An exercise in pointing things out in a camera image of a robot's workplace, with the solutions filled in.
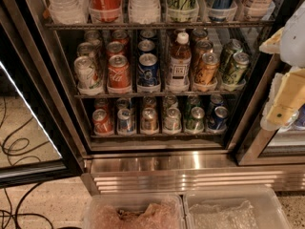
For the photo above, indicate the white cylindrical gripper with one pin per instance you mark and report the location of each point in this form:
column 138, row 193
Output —
column 294, row 42

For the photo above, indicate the silver green 7up can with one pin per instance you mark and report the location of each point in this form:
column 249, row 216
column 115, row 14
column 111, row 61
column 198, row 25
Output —
column 172, row 120

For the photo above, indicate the green can middle shelf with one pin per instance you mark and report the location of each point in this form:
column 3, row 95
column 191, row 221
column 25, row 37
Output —
column 239, row 63

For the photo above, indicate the gold can middle shelf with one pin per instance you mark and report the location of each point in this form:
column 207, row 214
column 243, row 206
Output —
column 206, row 68

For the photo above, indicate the Red Bull can top shelf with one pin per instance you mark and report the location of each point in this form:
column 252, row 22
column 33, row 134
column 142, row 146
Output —
column 219, row 9

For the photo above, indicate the green can bottom shelf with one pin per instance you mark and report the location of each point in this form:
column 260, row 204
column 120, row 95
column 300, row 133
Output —
column 195, row 120

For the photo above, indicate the stainless steel fridge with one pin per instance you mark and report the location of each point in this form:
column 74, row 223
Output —
column 160, row 162

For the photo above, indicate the blue Pepsi can middle shelf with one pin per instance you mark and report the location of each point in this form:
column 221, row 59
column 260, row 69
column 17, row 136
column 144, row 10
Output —
column 147, row 70

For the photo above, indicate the bronze can bottom shelf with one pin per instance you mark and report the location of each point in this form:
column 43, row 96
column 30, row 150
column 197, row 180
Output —
column 149, row 119

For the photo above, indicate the red Coca-Cola can middle shelf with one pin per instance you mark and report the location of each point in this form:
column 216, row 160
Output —
column 119, row 71

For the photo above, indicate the red coca-cola can shelf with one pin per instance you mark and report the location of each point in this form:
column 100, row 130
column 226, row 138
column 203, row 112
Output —
column 105, row 10
column 119, row 71

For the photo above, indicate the blue white can bottom shelf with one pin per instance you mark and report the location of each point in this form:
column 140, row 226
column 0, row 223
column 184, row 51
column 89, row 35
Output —
column 124, row 122

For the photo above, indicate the red cola can bottom shelf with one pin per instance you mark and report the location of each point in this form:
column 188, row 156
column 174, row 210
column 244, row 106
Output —
column 101, row 121

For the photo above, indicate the red Coca-Cola can top shelf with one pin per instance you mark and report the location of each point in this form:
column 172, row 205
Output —
column 105, row 10

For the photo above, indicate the white diet can middle shelf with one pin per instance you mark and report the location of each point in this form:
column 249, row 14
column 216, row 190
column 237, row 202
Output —
column 86, row 72

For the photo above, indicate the open fridge glass door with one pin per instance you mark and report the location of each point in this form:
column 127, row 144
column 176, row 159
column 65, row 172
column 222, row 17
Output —
column 33, row 148

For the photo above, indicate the brown tea bottle white cap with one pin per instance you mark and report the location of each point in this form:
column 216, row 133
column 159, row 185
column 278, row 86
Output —
column 180, row 61

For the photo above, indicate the clear water bottle top middle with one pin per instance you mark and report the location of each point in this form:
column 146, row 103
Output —
column 144, row 11

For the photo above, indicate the clear water bottle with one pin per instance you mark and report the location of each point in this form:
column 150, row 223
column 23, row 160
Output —
column 144, row 11
column 69, row 11

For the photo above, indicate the right clear plastic bin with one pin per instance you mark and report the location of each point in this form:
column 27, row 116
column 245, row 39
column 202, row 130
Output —
column 234, row 207

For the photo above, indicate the clear plastic bin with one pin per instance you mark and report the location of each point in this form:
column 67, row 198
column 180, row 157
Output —
column 234, row 207
column 135, row 211

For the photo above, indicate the left clear plastic bin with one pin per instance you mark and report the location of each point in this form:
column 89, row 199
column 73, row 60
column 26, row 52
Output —
column 135, row 211

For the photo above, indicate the clear water bottle top left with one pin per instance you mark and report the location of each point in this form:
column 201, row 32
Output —
column 69, row 11

